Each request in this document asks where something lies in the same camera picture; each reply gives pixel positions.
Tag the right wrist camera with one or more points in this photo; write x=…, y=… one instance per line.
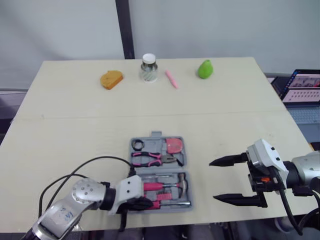
x=265, y=155

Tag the clear jar with white lid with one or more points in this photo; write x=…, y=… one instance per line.
x=149, y=72

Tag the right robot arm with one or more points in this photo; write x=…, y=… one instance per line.
x=305, y=167

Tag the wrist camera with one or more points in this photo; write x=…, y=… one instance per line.
x=265, y=155
x=130, y=187

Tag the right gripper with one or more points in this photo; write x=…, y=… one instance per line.
x=260, y=186

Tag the red tape measure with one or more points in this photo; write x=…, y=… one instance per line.
x=174, y=146

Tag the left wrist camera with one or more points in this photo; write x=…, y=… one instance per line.
x=130, y=187

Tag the green pear toy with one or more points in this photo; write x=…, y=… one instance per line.
x=205, y=70

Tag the pink pen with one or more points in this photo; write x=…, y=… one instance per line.
x=172, y=79

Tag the black tape roll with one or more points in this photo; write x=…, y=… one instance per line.
x=138, y=144

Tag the orange bread toy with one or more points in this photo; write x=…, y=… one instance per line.
x=111, y=80

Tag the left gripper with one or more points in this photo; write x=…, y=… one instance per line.
x=130, y=204

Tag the open laptop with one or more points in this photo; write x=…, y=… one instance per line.
x=300, y=92

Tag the small pink bit set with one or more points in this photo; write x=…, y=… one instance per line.
x=163, y=196

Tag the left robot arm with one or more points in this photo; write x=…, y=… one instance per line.
x=75, y=202

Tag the grey tool case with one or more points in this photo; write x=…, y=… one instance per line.
x=147, y=146

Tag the silver screwdriver shaft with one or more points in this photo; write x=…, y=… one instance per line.
x=160, y=176

